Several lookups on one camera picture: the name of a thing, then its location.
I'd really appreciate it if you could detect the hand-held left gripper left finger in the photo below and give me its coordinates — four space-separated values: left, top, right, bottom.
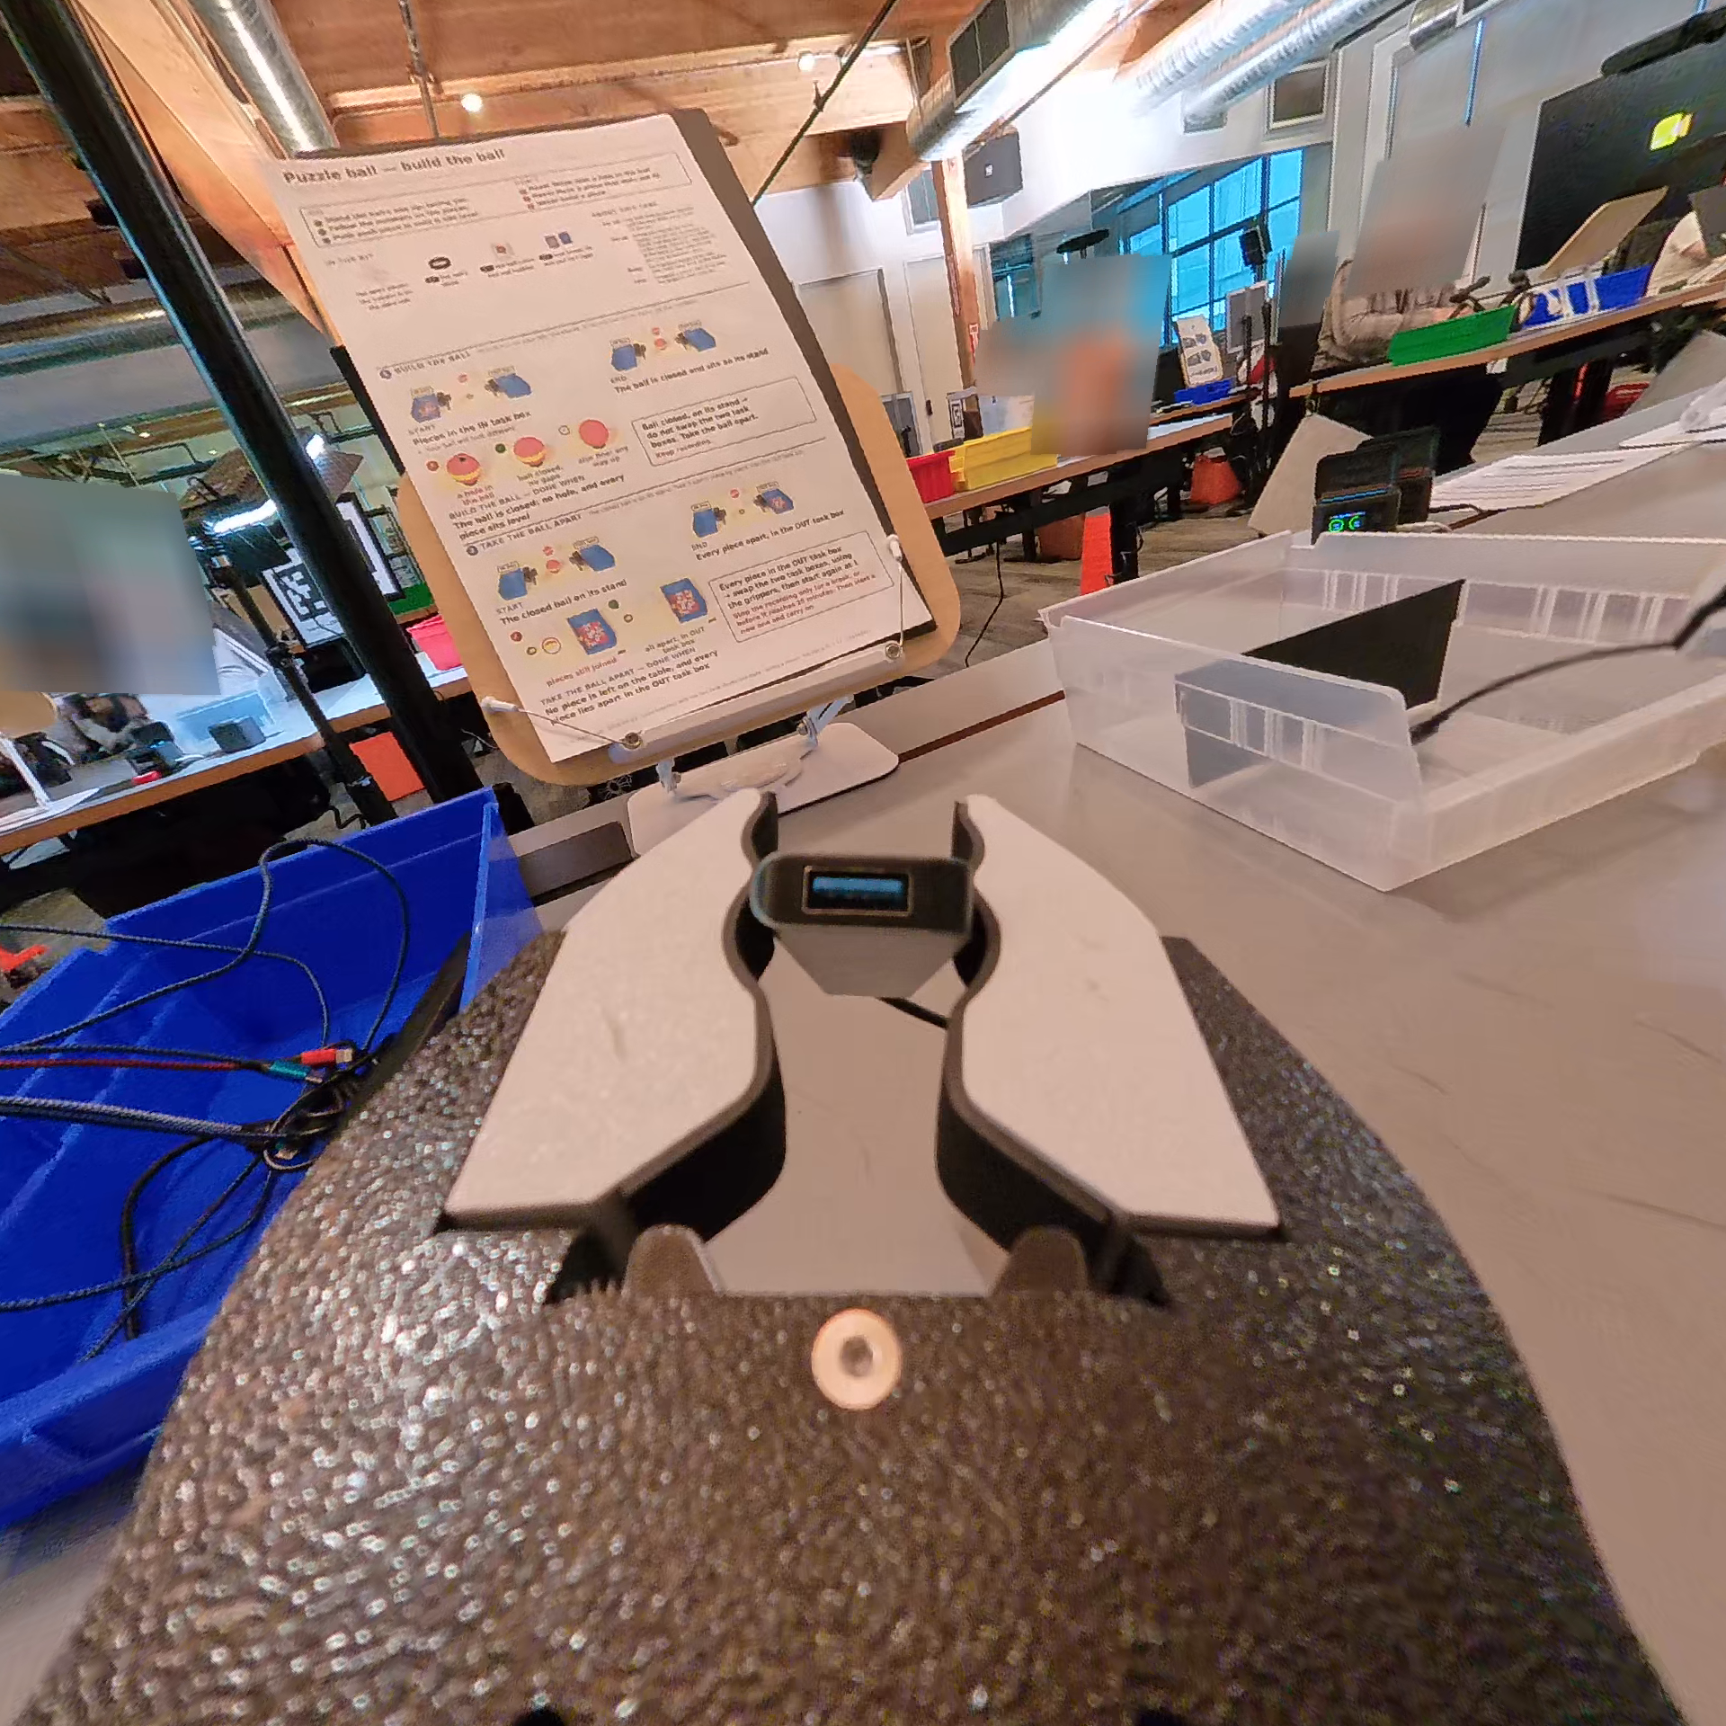
439 792 789 1287

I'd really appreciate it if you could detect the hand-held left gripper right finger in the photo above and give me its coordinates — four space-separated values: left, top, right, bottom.
937 795 1283 1282

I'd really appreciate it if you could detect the grey USB adapter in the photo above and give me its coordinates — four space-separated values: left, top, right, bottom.
751 854 977 1030

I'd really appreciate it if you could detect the grey desk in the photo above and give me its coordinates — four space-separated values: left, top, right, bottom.
512 390 1726 1726

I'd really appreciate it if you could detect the white stand base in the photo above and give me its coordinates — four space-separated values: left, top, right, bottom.
626 701 901 857

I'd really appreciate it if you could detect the clear plastic bin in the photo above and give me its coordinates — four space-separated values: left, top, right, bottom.
1039 530 1726 891

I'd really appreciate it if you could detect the brown clipboard stand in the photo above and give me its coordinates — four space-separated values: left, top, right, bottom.
391 109 963 786

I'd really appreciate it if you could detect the black divider plate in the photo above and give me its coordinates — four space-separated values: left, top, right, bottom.
1185 582 1466 796

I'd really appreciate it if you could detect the white work table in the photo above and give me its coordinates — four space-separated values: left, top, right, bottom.
0 660 472 858

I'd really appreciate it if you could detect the black white marker board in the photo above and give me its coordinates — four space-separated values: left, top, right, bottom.
263 491 405 651

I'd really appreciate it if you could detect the long wooden table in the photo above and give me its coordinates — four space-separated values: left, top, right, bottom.
1286 276 1726 448
918 411 1236 560

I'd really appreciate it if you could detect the yellow plastic bin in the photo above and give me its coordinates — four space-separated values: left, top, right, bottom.
950 425 1062 494

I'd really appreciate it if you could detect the black device green display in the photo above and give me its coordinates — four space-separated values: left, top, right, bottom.
1311 429 1440 539

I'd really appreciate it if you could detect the printed instruction sheet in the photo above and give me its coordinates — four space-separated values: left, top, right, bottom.
263 114 935 769

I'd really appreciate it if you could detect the blue plastic bin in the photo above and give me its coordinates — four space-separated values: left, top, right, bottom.
0 790 534 1532
1524 266 1655 330

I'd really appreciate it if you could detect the white paper sheet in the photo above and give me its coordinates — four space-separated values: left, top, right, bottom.
1428 438 1687 514

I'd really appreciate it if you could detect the green plastic bin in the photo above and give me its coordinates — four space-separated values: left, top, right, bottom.
1387 304 1518 371

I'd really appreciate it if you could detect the black pole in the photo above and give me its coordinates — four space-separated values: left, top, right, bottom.
0 0 485 812

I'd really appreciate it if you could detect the black computer monitor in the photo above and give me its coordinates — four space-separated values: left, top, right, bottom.
1512 41 1726 272

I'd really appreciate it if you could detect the black braided cable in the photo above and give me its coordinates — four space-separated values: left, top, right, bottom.
0 840 414 1174

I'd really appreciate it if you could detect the thin black cable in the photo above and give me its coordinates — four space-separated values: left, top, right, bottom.
1407 560 1726 740

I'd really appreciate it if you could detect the red black cable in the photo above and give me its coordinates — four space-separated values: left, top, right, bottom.
0 1045 373 1084

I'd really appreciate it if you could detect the silver air duct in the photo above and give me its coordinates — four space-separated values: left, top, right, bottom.
187 0 339 155
1132 0 1432 128

